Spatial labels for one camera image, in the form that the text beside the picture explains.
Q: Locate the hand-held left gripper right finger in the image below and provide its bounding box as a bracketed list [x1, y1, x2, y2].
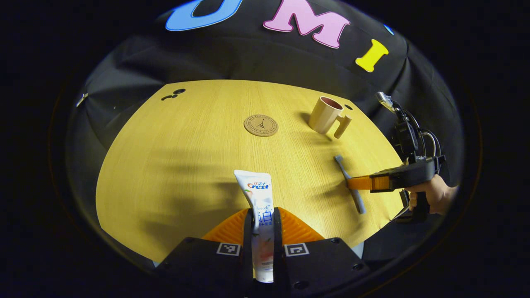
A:
[273, 207, 371, 298]

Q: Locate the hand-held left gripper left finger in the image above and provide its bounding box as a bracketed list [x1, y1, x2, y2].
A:
[155, 207, 254, 298]

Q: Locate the grey toothbrush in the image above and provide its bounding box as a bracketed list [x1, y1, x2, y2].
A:
[335, 155, 366, 214]

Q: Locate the beige cup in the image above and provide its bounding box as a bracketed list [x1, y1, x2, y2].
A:
[308, 96, 353, 139]

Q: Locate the white toothpaste tube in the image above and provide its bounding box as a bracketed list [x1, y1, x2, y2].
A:
[234, 170, 275, 283]

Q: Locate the round brown coaster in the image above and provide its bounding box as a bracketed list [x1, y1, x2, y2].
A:
[243, 114, 279, 137]

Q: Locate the black cable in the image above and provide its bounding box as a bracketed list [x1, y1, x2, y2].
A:
[417, 128, 438, 159]

